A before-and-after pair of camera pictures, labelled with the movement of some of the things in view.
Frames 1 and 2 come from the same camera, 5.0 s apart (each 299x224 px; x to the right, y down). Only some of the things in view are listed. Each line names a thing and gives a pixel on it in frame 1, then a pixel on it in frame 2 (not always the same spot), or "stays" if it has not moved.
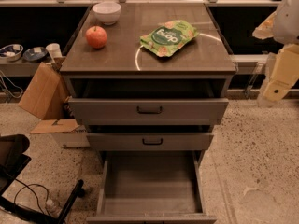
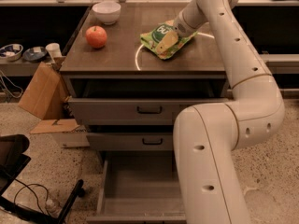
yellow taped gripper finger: x=284 y=74 → x=168 y=40
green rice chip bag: x=168 y=36 stays
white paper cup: x=54 y=49 stays
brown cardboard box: x=44 y=92 stays
